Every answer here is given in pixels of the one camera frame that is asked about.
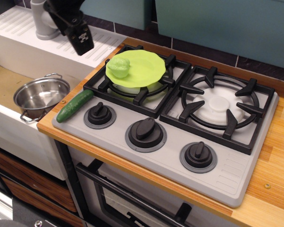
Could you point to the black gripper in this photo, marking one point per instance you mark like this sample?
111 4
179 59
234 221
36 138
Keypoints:
67 13

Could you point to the green toy cauliflower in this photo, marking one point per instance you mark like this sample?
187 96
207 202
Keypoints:
119 67

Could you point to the white sink unit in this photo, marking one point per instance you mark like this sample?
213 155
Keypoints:
24 57

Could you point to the stainless steel pot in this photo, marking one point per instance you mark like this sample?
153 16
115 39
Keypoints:
37 97

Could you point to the green toy pickle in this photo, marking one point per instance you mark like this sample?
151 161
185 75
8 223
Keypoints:
74 105

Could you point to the lime green plate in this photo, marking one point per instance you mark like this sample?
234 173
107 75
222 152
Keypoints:
146 68

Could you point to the grey toy faucet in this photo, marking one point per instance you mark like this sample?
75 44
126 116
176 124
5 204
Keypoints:
46 29

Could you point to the black left stove knob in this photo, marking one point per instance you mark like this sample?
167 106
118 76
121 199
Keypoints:
99 116

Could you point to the black stove knob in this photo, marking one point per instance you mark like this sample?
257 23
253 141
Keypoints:
198 157
99 116
146 136

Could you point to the black middle stove knob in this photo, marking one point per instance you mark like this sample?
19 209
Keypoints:
146 136

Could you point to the grey stove top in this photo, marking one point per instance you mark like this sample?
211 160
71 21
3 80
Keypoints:
226 183

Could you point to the wooden drawer front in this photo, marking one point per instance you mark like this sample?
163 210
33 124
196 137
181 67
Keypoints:
38 189

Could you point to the white right burner cap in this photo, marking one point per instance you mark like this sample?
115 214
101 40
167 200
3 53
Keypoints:
216 103

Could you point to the black right stove knob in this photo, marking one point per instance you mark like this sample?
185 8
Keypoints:
198 157

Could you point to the black right burner grate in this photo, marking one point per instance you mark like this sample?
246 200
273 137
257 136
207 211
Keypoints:
240 136

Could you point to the black oven door handle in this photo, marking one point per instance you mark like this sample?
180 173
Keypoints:
91 172

